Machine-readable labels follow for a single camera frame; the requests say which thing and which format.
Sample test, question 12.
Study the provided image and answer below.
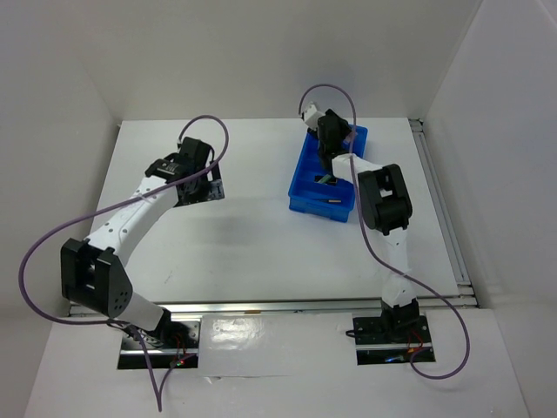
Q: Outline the purple cable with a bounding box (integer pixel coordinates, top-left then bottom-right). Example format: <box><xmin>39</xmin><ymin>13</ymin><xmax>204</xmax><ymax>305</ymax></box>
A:
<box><xmin>17</xmin><ymin>114</ymin><xmax>231</xmax><ymax>413</ymax></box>
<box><xmin>298</xmin><ymin>84</ymin><xmax>471</xmax><ymax>381</ymax></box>

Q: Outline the front aluminium rail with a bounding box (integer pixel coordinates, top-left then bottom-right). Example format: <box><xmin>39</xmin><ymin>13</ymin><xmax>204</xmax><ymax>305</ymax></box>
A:
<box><xmin>69</xmin><ymin>298</ymin><xmax>480</xmax><ymax>318</ymax></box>

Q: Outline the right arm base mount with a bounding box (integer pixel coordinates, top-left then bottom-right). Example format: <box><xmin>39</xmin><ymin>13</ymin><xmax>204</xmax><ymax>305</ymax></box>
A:
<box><xmin>345</xmin><ymin>300</ymin><xmax>435</xmax><ymax>366</ymax></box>

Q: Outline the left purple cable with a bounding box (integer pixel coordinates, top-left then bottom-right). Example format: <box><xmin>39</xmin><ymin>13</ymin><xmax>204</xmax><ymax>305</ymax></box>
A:
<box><xmin>17</xmin><ymin>114</ymin><xmax>231</xmax><ymax>413</ymax></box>

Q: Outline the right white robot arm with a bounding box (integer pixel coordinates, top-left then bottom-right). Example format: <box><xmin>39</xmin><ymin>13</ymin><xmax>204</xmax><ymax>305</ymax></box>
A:
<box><xmin>302</xmin><ymin>108</ymin><xmax>419</xmax><ymax>341</ymax></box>

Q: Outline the black gold lipstick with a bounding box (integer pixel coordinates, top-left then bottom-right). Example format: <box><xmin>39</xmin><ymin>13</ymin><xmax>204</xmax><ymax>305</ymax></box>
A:
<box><xmin>314</xmin><ymin>175</ymin><xmax>337</xmax><ymax>185</ymax></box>

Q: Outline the right side aluminium rail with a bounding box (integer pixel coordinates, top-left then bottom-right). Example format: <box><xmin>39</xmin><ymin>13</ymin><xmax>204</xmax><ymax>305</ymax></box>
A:
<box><xmin>408</xmin><ymin>118</ymin><xmax>478</xmax><ymax>306</ymax></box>

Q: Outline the aluminium rail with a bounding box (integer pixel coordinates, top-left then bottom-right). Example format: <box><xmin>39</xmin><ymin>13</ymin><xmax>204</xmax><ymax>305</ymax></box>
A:
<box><xmin>69</xmin><ymin>298</ymin><xmax>480</xmax><ymax>318</ymax></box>
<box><xmin>408</xmin><ymin>118</ymin><xmax>478</xmax><ymax>306</ymax></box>

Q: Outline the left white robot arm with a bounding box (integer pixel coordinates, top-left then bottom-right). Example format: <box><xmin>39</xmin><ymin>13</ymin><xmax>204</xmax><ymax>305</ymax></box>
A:
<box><xmin>61</xmin><ymin>138</ymin><xmax>225</xmax><ymax>347</ymax></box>

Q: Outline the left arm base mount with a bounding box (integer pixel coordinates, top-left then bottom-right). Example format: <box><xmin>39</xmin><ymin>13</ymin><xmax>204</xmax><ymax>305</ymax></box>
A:
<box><xmin>117</xmin><ymin>316</ymin><xmax>201</xmax><ymax>370</ymax></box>

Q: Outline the blue plastic organizer bin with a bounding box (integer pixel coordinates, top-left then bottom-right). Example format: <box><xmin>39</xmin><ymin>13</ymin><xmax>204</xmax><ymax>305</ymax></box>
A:
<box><xmin>288</xmin><ymin>131</ymin><xmax>355</xmax><ymax>223</ymax></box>

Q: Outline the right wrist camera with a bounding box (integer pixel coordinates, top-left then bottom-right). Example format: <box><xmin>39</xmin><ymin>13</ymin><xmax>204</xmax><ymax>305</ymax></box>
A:
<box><xmin>299</xmin><ymin>102</ymin><xmax>325</xmax><ymax>131</ymax></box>

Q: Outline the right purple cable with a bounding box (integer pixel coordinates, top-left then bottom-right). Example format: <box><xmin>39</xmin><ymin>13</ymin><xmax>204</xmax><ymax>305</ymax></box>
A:
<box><xmin>298</xmin><ymin>84</ymin><xmax>471</xmax><ymax>381</ymax></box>

